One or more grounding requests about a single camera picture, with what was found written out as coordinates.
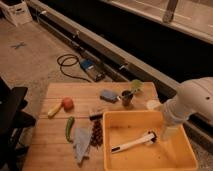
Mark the white cardboard box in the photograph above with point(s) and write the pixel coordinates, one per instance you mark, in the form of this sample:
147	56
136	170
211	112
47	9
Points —
17	14

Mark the white handled brush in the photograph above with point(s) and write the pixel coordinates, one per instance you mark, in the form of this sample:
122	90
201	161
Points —
148	137

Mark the grey cloth towel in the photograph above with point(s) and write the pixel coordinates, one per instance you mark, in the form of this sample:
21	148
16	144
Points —
81	143

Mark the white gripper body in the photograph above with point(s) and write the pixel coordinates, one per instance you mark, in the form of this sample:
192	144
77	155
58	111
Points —
168	131

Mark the green chili pepper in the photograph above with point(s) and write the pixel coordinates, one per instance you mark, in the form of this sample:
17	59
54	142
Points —
69	125

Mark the black scrub brush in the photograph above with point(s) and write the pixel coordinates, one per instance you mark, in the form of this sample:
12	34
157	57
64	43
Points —
97	114

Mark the black chair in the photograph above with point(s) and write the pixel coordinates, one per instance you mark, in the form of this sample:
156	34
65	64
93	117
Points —
12	122

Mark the blue power box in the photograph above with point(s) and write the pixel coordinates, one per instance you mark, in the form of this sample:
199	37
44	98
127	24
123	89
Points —
92	70

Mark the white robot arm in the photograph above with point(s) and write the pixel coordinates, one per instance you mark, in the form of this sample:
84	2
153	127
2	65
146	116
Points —
192	96

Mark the yellow plastic bin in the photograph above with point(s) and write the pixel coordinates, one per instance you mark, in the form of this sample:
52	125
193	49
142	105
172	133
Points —
120	127

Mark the dark metal cup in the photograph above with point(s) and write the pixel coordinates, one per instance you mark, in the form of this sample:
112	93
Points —
126	97

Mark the red tomato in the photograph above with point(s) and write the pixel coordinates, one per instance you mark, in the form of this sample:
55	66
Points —
67	103

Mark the dark grape bunch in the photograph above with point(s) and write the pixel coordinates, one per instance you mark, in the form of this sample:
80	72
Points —
97	136

